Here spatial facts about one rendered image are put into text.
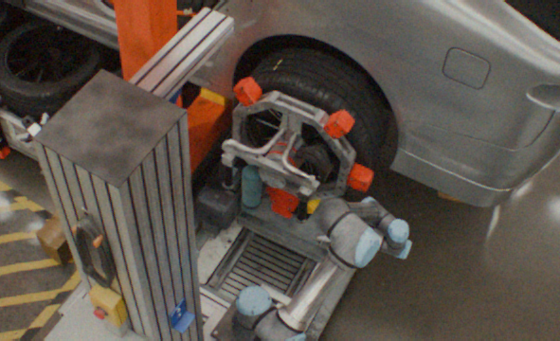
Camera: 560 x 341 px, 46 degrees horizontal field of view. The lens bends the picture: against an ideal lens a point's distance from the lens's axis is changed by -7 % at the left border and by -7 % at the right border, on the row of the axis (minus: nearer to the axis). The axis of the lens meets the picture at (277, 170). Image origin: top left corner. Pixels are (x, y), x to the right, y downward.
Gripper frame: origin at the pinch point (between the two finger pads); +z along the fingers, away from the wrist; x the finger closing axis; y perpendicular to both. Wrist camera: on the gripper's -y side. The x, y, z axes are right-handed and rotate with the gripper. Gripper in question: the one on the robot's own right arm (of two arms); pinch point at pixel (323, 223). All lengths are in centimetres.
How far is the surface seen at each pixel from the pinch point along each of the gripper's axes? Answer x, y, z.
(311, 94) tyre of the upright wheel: -36, 28, 21
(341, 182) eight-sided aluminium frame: -25.0, -6.5, 2.1
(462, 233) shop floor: -80, -95, -55
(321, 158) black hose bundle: -17.3, 15.6, 8.7
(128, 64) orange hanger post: -3, 53, 81
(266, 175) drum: -12.2, -1.3, 30.2
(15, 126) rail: -11, -41, 182
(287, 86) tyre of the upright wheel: -37, 27, 32
